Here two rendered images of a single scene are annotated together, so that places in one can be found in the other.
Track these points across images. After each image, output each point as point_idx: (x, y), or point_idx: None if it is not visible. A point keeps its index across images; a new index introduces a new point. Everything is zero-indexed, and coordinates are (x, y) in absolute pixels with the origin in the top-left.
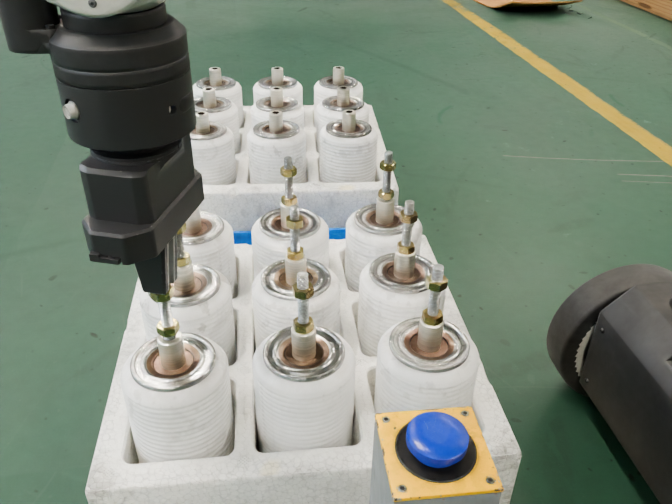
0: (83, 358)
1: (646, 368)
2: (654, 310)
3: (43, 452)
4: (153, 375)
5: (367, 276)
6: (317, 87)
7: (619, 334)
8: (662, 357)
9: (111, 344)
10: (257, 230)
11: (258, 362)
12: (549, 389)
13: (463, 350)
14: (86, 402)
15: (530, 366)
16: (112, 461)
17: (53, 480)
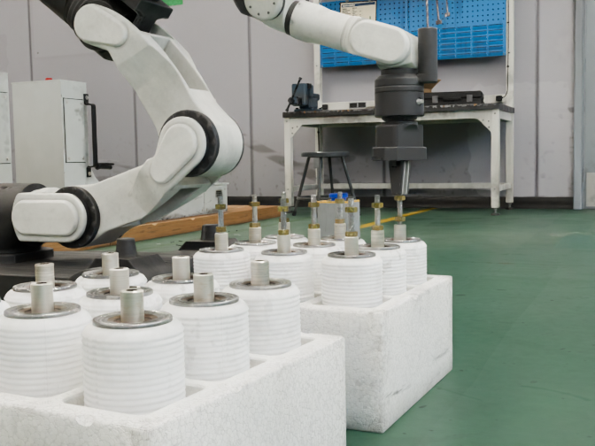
0: (461, 442)
1: (171, 271)
2: (142, 257)
3: (497, 408)
4: (411, 238)
5: (274, 244)
6: (2, 307)
7: (156, 274)
8: (166, 264)
9: (431, 445)
10: (308, 254)
11: (362, 240)
12: None
13: (274, 234)
14: (462, 420)
15: None
16: (438, 277)
17: (488, 399)
